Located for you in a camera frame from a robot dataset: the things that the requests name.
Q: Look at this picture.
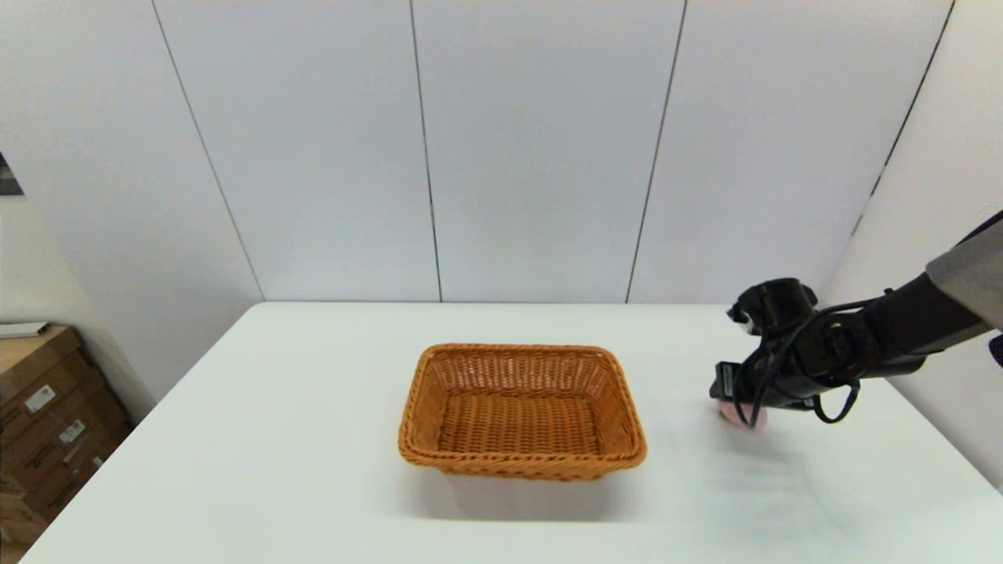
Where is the pink peach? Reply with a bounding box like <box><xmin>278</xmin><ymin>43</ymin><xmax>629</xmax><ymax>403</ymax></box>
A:
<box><xmin>716</xmin><ymin>398</ymin><xmax>769</xmax><ymax>431</ymax></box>

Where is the orange woven wicker basket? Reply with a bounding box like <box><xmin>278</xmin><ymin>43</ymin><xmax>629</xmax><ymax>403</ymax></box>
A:
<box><xmin>397</xmin><ymin>342</ymin><xmax>649</xmax><ymax>481</ymax></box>

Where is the cardboard box with white label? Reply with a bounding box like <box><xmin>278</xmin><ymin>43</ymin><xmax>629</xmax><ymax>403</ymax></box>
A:
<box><xmin>0</xmin><ymin>327</ymin><xmax>107</xmax><ymax>416</ymax></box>
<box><xmin>16</xmin><ymin>439</ymin><xmax>118</xmax><ymax>524</ymax></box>
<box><xmin>0</xmin><ymin>384</ymin><xmax>132</xmax><ymax>480</ymax></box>

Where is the crumpled brown paper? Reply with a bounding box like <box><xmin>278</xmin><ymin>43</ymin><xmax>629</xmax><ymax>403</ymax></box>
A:
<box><xmin>0</xmin><ymin>474</ymin><xmax>49</xmax><ymax>564</ymax></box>

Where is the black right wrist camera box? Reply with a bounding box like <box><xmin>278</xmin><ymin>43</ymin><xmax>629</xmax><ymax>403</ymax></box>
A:
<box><xmin>711</xmin><ymin>361</ymin><xmax>744</xmax><ymax>399</ymax></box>

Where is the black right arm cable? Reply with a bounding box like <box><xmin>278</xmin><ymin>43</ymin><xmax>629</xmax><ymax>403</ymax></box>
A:
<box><xmin>740</xmin><ymin>291</ymin><xmax>896</xmax><ymax>428</ymax></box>

